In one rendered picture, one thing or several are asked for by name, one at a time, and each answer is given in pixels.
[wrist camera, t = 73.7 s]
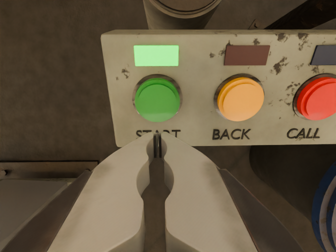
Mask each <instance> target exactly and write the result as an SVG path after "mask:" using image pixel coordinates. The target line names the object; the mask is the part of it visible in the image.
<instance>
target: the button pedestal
mask: <svg viewBox="0 0 336 252"><path fill-rule="evenodd" d="M100 39H101V46H102V53H103V60H104V67H105V73H106V80H107V87H108V94H109V101H110V108H111V115H112V121H113V128H114V135H115V142H116V145H117V147H124V146H126V145H127V144H129V143H131V142H133V141H134V140H136V139H138V138H139V137H141V136H143V135H145V134H146V133H150V132H155V133H161V132H167V133H169V134H171V135H172V136H174V137H176V138H178V139H179V140H181V141H183V142H184V143H186V144H188V145H190V146H251V145H318V144H336V113H334V114H333V115H331V116H329V117H327V118H324V119H321V120H311V119H308V118H306V117H304V116H303V115H302V114H300V112H299V111H298V108H297V101H298V97H299V95H300V93H301V91H302V90H303V89H304V88H305V87H306V86H307V85H308V84H309V83H311V82H312V81H314V80H316V79H319V78H323V77H331V78H335V79H336V65H310V63H311V60H312V57H313V54H314V51H315V48H316V46H317V45H336V29H115V30H112V31H109V32H105V33H103V34H102V35H101V38H100ZM134 46H178V66H135V53H134ZM226 46H270V48H269V53H268V57H267V62H266V65H224V61H225V53H226ZM153 78H161V79H165V80H168V81H169V82H171V83H172V84H173V85H174V86H175V87H176V89H177V91H178V94H179V98H180V104H179V108H178V111H177V112H176V114H175V115H174V116H173V117H172V118H170V119H168V120H166V121H162V122H153V121H149V120H147V119H145V118H144V117H142V116H141V115H140V114H139V112H138V111H137V109H136V106H135V96H136V93H137V90H138V88H139V87H140V85H141V84H142V83H143V82H145V81H147V80H149V79H153ZM237 78H249V79H252V80H254V81H255V82H257V83H258V84H259V85H260V86H261V88H262V90H263V93H264V100H263V104H262V106H261V108H260V109H259V111H258V112H257V113H256V114H255V115H254V116H252V117H250V118H249V119H246V120H242V121H233V120H229V119H227V118H226V117H224V116H223V114H222V113H221V111H220V110H219V107H218V96H219V93H220V91H221V89H222V88H223V87H224V86H225V85H226V84H227V83H228V82H230V81H231V80H234V79H237Z"/></svg>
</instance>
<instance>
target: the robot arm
mask: <svg viewBox="0 0 336 252"><path fill-rule="evenodd" d="M158 145H159V158H162V160H163V161H164V183H165V185H166V186H167V187H168V188H169V190H170V194H169V196H168V197H167V199H166V200H165V242H166V252H305V251H304V249H303V248H302V247H301V245H300V244H299V243H298V241H297V240H296V239H295V238H294V236H293V235H292V234H291V233H290V232H289V230H288V229H287V228H286V227H285V226H284V225H283V224H282V223H281V221H280V220H279V219H278V218H277V217H276V216H275V215H274V214H273V213H272V212H271V211H270V210H269V209H267V208H266V207H265V206H264V205H263V204H262V203H261V202H260V201H259V200H258V199H257V198H256V197H255V196H254V195H253V194H252V193H251V192H250V191H249V190H248V189H247V188H245V187H244V186H243V185H242V184H241V183H240V182H239V181H238V180H237V179H236V178H235V177H234V176H233V175H232V174H231V173H230V172H229V171H228V170H227V169H220V168H219V167H218V166H217V165H216V164H215V163H214V162H212V161H211V160H210V159H209V158H208V157H207V156H206V155H204V154H203V153H201V152H200V151H198V150H197V149H195V148H193V147H192V146H190V145H188V144H186V143H185V142H183V141H181V140H180V139H178V138H176V137H174V136H173V135H171V134H169V133H168V132H165V131H163V132H160V133H156V132H153V131H152V132H148V133H146V134H144V135H143V136H141V137H139V138H137V139H136V140H134V141H132V142H130V143H129V144H127V145H125V146H124V147H122V148H120V149H118V150H117V151H115V152H114V153H112V154H111V155H110V156H108V157H107V158H106V159H104V160H103V161H102V162H101V163H100V164H99V165H97V166H96V167H95V168H94V169H93V170H92V171H84V172H83V173H82V174H81V175H80V176H79V177H78V178H76V179H75V180H74V181H73V182H72V183H71V184H70V185H69V186H68V187H66V188H65V189H64V190H63V191H62V192H61V193H60V194H59V195H58V196H56V197H55V198H54V199H53V200H52V201H51V202H50V203H49V204H48V205H46V206H45V207H44V208H43V209H42V210H41V211H40V212H39V213H38V214H36V215H35V216H34V217H33V218H32V219H31V220H30V221H29V222H28V223H27V224H26V225H25V226H24V227H23V228H22V229H21V230H20V231H19V232H18V233H17V234H16V235H15V236H14V237H13V238H12V239H11V240H10V241H9V242H8V244H7V245H6V246H5V247H4V248H3V249H2V250H1V252H144V244H145V236H146V223H145V211H144V201H143V199H142V198H141V195H142V193H143V191H144V190H145V188H146V187H147V186H148V185H149V183H150V171H149V165H150V163H151V162H152V161H153V160H154V158H157V152H158Z"/></svg>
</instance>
